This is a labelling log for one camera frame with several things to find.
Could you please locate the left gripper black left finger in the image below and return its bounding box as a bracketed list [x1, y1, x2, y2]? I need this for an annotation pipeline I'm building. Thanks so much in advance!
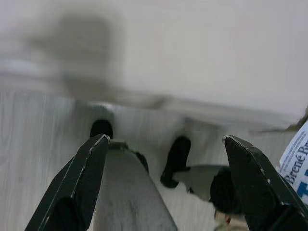
[24, 133, 111, 231]

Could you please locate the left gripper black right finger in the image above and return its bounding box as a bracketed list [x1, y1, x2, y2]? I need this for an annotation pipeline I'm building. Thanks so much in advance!
[223, 135, 308, 231]

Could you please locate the white book with blue letters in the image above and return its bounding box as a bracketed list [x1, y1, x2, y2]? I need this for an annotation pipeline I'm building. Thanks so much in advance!
[275, 120, 308, 205]

